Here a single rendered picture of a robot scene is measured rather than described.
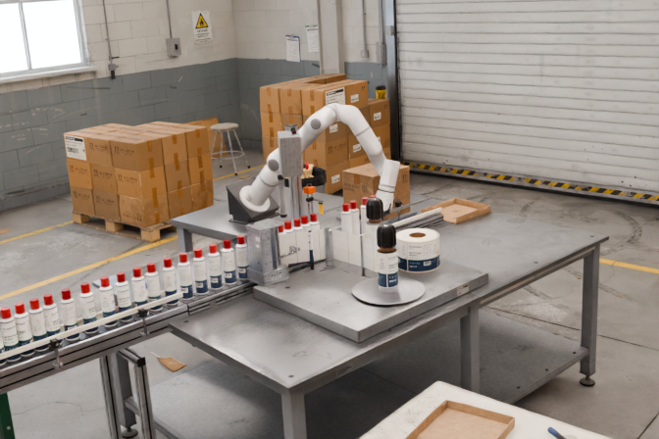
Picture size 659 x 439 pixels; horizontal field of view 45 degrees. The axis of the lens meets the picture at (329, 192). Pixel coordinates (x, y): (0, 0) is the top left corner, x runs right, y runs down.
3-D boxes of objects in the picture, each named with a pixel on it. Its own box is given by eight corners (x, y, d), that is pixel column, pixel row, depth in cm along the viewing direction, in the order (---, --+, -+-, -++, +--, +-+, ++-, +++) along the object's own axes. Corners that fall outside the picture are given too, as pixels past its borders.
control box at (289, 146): (281, 177, 372) (279, 137, 367) (279, 170, 388) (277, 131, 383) (304, 175, 373) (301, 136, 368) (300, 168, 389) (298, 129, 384)
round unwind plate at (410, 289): (389, 313, 316) (388, 310, 316) (336, 293, 339) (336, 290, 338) (439, 290, 336) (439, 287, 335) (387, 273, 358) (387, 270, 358)
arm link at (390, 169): (378, 182, 419) (380, 183, 409) (382, 158, 418) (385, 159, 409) (393, 186, 419) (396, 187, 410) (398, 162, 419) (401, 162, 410)
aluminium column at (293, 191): (299, 258, 398) (290, 125, 380) (293, 256, 401) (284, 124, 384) (306, 256, 401) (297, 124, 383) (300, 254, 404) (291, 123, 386)
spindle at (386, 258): (388, 295, 331) (385, 229, 323) (373, 289, 337) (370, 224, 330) (403, 288, 336) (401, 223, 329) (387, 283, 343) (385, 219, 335)
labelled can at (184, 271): (185, 302, 338) (180, 256, 333) (178, 299, 342) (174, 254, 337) (196, 298, 342) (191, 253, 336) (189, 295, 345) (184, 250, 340)
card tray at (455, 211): (456, 223, 437) (456, 217, 436) (421, 216, 456) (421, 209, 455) (490, 212, 456) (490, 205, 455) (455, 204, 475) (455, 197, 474)
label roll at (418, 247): (447, 261, 369) (446, 231, 365) (428, 275, 353) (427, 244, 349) (409, 255, 379) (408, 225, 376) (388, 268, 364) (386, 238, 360)
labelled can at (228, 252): (228, 286, 353) (225, 242, 347) (223, 283, 356) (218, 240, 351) (238, 283, 356) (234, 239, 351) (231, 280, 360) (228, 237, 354)
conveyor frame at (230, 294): (188, 316, 337) (187, 305, 336) (175, 308, 345) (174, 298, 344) (443, 222, 441) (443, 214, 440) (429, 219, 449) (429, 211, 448)
